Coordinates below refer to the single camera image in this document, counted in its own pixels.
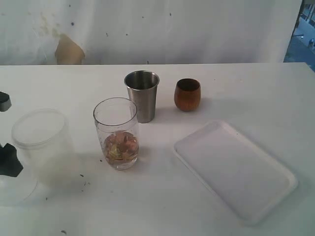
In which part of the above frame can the clear plastic shaker lid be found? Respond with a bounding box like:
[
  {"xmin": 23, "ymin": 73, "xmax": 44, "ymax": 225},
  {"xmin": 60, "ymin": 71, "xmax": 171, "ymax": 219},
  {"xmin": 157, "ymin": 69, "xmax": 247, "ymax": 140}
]
[{"xmin": 0, "ymin": 162, "xmax": 37, "ymax": 207}]

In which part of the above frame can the clear plastic shaker cup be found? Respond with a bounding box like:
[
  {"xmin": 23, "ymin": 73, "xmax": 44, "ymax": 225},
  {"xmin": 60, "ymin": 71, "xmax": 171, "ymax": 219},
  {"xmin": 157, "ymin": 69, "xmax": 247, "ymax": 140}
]
[{"xmin": 93, "ymin": 97, "xmax": 139, "ymax": 170}]

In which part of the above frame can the stainless steel tumbler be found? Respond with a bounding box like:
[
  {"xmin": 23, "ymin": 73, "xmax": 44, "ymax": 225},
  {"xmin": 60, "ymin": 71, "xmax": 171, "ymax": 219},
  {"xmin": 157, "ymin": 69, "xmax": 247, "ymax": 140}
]
[{"xmin": 124, "ymin": 70, "xmax": 159, "ymax": 123}]

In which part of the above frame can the small brown wooden cup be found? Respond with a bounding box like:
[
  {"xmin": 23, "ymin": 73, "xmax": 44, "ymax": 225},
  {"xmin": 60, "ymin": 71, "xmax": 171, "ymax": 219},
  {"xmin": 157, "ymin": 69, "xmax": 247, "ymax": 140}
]
[{"xmin": 174, "ymin": 78, "xmax": 201, "ymax": 112}]

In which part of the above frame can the translucent white plastic container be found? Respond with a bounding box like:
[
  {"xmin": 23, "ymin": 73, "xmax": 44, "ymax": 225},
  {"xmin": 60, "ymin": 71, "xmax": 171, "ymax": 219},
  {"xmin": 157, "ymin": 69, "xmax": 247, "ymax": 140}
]
[{"xmin": 11, "ymin": 109, "xmax": 79, "ymax": 187}]

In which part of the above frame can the white rectangular plastic tray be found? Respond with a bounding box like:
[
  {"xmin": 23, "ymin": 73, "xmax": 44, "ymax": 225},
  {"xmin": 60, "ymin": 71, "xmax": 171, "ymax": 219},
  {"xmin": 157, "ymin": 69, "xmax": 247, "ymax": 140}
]
[{"xmin": 173, "ymin": 120, "xmax": 298, "ymax": 225}]

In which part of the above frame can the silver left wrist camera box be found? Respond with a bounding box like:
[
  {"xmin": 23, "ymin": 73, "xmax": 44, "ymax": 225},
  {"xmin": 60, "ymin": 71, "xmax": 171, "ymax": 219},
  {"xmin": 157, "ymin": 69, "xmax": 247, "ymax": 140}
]
[{"xmin": 0, "ymin": 91, "xmax": 12, "ymax": 112}]

